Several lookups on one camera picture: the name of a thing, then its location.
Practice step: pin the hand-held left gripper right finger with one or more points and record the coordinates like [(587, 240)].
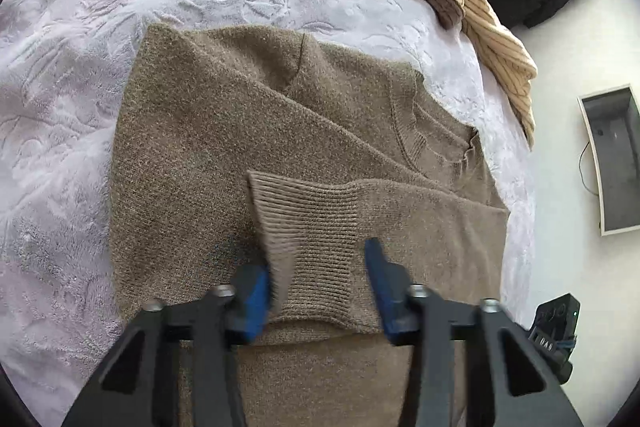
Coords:
[(382, 277)]

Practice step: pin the lavender embossed blanket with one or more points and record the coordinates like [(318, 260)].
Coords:
[(100, 7)]

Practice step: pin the brown knit sweater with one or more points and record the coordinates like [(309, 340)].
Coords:
[(200, 147)]

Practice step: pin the white-framed grey box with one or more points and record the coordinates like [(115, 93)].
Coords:
[(615, 157)]

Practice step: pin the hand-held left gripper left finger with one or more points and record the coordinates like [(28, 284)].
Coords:
[(255, 302)]

